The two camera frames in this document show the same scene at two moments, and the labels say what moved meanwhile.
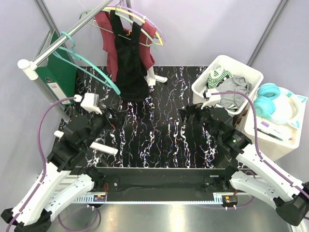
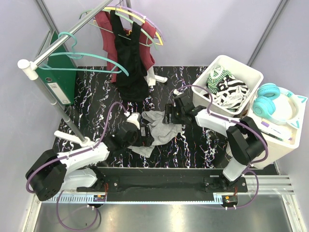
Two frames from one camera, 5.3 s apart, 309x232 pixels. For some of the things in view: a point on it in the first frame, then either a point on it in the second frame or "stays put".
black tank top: (131, 69) stays put
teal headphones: (280, 106) stays put
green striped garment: (217, 76) stays put
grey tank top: (234, 84) → (161, 131)
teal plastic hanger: (74, 52) → (113, 70)
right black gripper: (191, 109) → (170, 108)
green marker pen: (268, 134) stays put
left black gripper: (117, 121) → (144, 141)
